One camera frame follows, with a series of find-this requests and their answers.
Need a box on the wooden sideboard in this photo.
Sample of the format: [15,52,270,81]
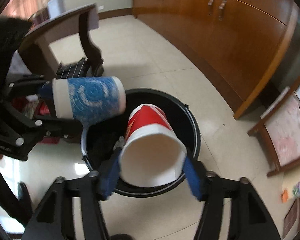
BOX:
[132,0,300,119]

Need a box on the pink floral panel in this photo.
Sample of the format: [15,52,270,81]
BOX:
[264,92,300,166]

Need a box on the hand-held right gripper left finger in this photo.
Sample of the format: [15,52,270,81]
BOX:
[22,152,122,240]

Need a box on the black plaid cushion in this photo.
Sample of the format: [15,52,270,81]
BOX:
[55,58,88,78]

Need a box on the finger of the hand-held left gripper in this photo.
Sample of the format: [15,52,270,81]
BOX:
[2,74,56,122]
[31,116,90,141]

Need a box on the wooden coffee table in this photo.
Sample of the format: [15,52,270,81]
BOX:
[17,4,105,80]

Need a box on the clear plastic bag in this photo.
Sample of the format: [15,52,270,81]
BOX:
[113,136,126,152]

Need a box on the patterned rug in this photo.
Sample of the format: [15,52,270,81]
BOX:
[24,99,42,119]

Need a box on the yellow floral cloth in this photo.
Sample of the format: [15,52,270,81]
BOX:
[281,177,300,203]

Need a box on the red bag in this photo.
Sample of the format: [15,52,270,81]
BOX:
[37,102,58,144]

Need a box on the carved wooden stand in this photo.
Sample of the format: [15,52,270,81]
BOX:
[247,86,300,178]

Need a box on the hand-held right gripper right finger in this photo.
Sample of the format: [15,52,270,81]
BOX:
[184,156,282,240]

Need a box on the black plastic bucket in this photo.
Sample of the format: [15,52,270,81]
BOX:
[80,88,201,198]

